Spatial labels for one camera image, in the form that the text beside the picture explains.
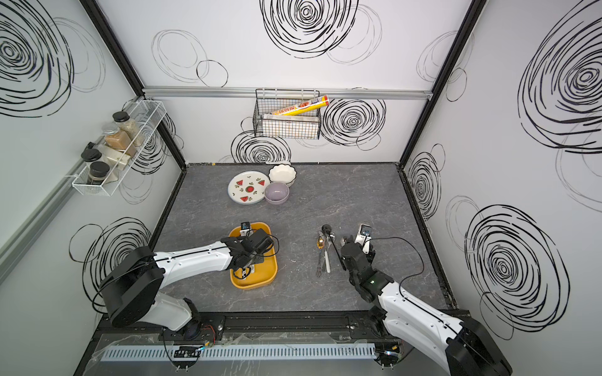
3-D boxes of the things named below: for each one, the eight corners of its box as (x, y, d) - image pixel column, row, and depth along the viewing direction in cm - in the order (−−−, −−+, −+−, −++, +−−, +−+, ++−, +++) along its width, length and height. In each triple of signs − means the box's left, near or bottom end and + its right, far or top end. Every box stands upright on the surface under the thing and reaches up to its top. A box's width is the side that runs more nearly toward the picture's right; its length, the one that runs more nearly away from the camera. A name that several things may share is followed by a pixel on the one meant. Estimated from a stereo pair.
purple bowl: (265, 207, 106) (263, 200, 101) (267, 188, 113) (266, 180, 109) (288, 207, 106) (288, 200, 101) (289, 188, 113) (289, 180, 109)
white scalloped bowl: (266, 182, 115) (265, 178, 112) (273, 166, 122) (273, 161, 120) (293, 187, 113) (292, 182, 110) (298, 170, 120) (298, 166, 118)
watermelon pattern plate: (225, 204, 107) (224, 201, 105) (233, 174, 119) (232, 171, 117) (266, 204, 107) (265, 201, 105) (270, 174, 119) (269, 171, 117)
